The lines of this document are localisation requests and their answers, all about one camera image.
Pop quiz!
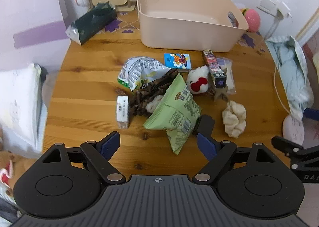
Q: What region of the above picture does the long colourful printed box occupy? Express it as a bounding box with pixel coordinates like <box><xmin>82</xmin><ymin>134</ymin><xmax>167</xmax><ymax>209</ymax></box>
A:
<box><xmin>202</xmin><ymin>50</ymin><xmax>228</xmax><ymax>90</ymax></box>

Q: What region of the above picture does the light green snack packet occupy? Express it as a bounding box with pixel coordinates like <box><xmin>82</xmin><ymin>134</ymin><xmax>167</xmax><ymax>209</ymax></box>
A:
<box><xmin>143</xmin><ymin>73</ymin><xmax>202</xmax><ymax>155</ymax></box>

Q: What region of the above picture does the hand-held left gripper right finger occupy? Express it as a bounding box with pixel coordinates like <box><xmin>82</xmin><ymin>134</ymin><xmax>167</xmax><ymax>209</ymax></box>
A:
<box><xmin>192</xmin><ymin>132</ymin><xmax>276</xmax><ymax>185</ymax></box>

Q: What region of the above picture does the lilac wall panel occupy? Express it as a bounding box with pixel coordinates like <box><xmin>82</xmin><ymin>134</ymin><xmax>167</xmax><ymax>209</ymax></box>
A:
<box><xmin>0</xmin><ymin>0</ymin><xmax>71</xmax><ymax>73</ymax></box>

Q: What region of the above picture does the white plug charger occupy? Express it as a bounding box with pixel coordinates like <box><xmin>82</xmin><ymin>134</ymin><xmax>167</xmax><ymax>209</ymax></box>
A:
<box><xmin>275</xmin><ymin>1</ymin><xmax>292</xmax><ymax>19</ymax></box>

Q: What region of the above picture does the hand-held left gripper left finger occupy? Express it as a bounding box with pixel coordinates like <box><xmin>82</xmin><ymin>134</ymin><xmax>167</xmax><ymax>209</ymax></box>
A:
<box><xmin>41</xmin><ymin>131</ymin><xmax>126</xmax><ymax>185</ymax></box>

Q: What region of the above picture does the light blue blanket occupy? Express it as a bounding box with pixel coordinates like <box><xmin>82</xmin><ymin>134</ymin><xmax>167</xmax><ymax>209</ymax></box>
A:
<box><xmin>265</xmin><ymin>35</ymin><xmax>315</xmax><ymax>120</ymax></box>

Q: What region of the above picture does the white and green snack bag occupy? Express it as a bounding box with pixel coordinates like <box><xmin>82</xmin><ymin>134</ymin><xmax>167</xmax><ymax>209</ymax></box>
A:
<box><xmin>118</xmin><ymin>56</ymin><xmax>170</xmax><ymax>91</ymax></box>

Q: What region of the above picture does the pink burger toy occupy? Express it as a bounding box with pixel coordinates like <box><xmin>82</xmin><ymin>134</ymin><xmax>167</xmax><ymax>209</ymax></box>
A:
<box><xmin>239</xmin><ymin>8</ymin><xmax>261</xmax><ymax>33</ymax></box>

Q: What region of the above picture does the brown plush toy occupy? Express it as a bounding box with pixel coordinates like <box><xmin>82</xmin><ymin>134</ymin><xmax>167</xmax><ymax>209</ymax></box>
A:
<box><xmin>129</xmin><ymin>68</ymin><xmax>178</xmax><ymax>117</ymax></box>

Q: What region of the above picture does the brown hair claw clip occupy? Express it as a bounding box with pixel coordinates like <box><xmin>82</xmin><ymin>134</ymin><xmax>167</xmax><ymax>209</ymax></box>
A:
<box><xmin>208</xmin><ymin>86</ymin><xmax>231</xmax><ymax>101</ymax></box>

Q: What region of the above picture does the purple floral table mat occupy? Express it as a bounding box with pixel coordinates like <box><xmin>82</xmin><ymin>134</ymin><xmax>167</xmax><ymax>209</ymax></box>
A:
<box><xmin>100</xmin><ymin>10</ymin><xmax>267</xmax><ymax>54</ymax></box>

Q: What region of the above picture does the blue cartoon tissue pack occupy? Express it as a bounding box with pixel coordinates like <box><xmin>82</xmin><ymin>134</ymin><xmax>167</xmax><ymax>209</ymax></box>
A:
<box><xmin>164</xmin><ymin>53</ymin><xmax>193</xmax><ymax>71</ymax></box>

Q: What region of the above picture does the white cable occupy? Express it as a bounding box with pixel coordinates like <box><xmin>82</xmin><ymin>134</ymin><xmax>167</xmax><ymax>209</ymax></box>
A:
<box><xmin>265</xmin><ymin>16</ymin><xmax>292</xmax><ymax>115</ymax></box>

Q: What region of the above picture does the white wall socket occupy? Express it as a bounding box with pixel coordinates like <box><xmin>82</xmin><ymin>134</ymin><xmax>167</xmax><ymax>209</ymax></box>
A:
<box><xmin>257</xmin><ymin>0</ymin><xmax>281</xmax><ymax>14</ymax></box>

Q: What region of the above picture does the dark green tissue pack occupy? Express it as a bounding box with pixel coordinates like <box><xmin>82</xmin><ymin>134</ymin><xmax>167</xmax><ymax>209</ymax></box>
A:
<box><xmin>65</xmin><ymin>1</ymin><xmax>117</xmax><ymax>46</ymax></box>

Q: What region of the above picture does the cream scrunchie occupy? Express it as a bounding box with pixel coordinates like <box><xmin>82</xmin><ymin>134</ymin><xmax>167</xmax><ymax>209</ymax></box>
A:
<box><xmin>222</xmin><ymin>100</ymin><xmax>247</xmax><ymax>139</ymax></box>

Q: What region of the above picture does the beige plastic storage bin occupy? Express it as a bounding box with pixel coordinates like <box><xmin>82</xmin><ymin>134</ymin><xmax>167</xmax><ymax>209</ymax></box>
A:
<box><xmin>137</xmin><ymin>0</ymin><xmax>250</xmax><ymax>52</ymax></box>

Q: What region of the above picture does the clear plastic packet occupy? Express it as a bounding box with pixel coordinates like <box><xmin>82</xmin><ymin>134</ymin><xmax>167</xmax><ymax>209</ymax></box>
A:
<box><xmin>216</xmin><ymin>56</ymin><xmax>237</xmax><ymax>95</ymax></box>

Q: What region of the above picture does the small white box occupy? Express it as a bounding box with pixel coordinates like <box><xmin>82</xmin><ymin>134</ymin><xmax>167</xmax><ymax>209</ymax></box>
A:
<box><xmin>115</xmin><ymin>95</ymin><xmax>130</xmax><ymax>129</ymax></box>

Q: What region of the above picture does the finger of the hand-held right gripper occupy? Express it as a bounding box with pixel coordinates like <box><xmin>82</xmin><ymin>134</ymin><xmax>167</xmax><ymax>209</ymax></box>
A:
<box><xmin>271</xmin><ymin>136</ymin><xmax>306</xmax><ymax>160</ymax></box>
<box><xmin>302</xmin><ymin>108</ymin><xmax>319</xmax><ymax>121</ymax></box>

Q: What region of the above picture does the white plush toy red bow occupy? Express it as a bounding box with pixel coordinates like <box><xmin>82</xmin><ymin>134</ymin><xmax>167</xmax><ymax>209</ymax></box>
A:
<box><xmin>186</xmin><ymin>65</ymin><xmax>211</xmax><ymax>95</ymax></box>

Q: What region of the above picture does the round wooden desktop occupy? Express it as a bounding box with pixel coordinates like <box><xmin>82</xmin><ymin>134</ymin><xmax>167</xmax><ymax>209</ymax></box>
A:
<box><xmin>42</xmin><ymin>5</ymin><xmax>293</xmax><ymax>180</ymax></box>

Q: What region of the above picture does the white pillow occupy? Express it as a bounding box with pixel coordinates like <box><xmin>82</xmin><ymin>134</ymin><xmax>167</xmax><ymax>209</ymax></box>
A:
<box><xmin>0</xmin><ymin>63</ymin><xmax>48</xmax><ymax>153</ymax></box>

